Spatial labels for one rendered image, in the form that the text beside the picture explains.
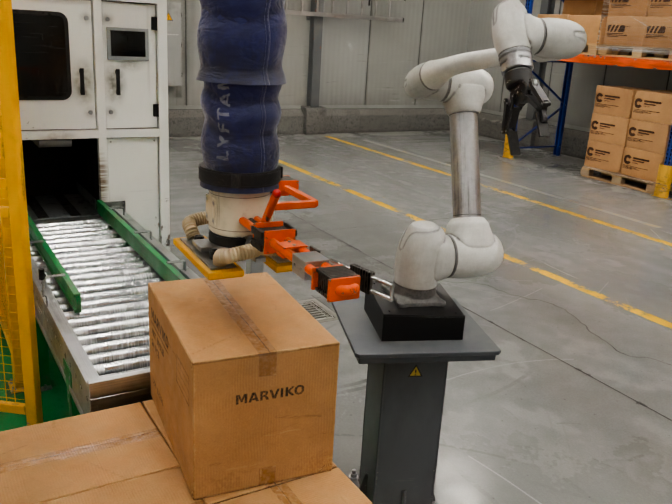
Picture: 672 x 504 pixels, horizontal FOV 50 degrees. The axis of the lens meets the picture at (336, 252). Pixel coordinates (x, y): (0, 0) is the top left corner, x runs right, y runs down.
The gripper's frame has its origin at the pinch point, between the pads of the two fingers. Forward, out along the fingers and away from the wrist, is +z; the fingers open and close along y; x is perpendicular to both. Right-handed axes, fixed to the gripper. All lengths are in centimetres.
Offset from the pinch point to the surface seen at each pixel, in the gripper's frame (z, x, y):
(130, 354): 38, -98, -127
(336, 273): 38, -65, 16
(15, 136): -46, -137, -122
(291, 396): 61, -63, -34
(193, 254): 20, -85, -42
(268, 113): -11, -68, -15
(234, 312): 35, -73, -51
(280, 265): 26, -64, -30
